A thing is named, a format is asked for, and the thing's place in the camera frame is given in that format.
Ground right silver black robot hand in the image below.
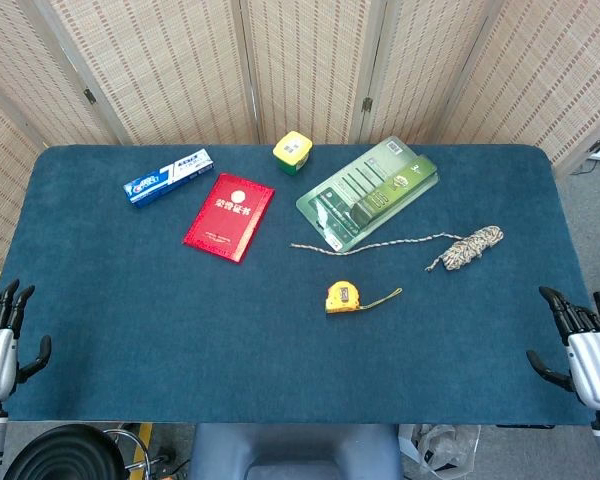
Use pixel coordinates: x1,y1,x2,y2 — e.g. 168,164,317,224
525,285,600,409

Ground yellow tape measure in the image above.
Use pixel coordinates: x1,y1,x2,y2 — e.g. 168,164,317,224
324,280,403,315

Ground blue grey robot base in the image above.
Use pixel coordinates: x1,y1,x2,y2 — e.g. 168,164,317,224
188,423,404,480

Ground black round stool seat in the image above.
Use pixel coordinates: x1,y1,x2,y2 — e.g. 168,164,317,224
2,424,131,480

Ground clear plastic bag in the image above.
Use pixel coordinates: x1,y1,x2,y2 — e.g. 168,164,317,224
398,423,482,480

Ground dark blue table cloth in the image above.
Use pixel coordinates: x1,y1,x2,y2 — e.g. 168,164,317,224
0,143,597,427

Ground blue white toothpaste box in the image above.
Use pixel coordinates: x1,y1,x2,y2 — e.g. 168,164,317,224
122,147,216,209

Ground red certificate booklet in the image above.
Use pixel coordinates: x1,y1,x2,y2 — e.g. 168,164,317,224
182,172,276,264

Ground green blister card package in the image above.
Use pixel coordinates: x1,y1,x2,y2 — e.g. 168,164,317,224
295,135,440,253

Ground woven bamboo folding screen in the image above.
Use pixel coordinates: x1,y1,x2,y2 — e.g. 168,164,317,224
0,0,600,269

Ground yellow green square container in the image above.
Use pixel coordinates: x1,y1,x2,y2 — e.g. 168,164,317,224
272,130,314,177

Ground chrome stool ring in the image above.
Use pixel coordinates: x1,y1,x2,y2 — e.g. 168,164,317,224
102,428,152,480

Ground braided beige rope bundle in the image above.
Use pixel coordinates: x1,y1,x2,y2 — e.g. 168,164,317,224
289,225,505,272

